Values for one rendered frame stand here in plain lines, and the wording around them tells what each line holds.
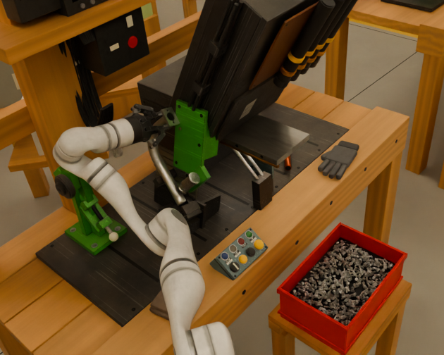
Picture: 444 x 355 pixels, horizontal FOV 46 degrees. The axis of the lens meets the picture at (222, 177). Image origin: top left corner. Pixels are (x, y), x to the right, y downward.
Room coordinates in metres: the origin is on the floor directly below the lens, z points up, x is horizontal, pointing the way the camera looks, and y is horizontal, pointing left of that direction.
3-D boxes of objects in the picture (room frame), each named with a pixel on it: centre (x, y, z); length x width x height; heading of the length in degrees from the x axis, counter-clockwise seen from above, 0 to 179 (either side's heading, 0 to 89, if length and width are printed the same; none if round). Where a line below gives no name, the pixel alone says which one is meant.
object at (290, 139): (1.37, -0.08, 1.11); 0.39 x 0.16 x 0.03; 44
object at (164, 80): (1.56, 0.07, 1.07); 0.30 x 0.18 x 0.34; 134
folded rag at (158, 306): (0.89, 0.17, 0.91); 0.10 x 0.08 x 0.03; 55
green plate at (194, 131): (1.29, 0.06, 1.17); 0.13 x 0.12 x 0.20; 134
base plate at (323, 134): (1.38, 0.05, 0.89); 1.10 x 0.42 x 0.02; 134
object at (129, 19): (1.46, 0.27, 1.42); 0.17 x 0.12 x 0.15; 134
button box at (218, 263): (1.04, -0.02, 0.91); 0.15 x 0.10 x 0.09; 134
